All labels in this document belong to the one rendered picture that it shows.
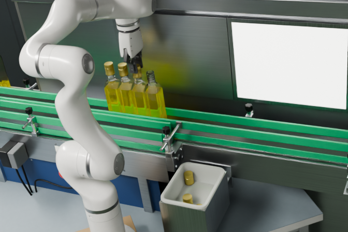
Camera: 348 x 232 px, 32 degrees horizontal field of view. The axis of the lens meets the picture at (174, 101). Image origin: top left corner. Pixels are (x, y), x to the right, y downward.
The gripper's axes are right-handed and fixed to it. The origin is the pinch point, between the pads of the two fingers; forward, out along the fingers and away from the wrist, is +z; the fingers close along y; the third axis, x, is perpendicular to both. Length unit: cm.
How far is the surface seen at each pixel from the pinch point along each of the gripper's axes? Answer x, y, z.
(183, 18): 16.1, -12.1, -14.6
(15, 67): -197, -143, 98
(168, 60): 7.5, -12.0, 3.4
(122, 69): -5.0, 1.4, 1.3
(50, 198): -42, 19, 58
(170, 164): 16.8, 15.3, 31.3
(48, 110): -41.1, 6.7, 21.5
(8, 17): -193, -146, 58
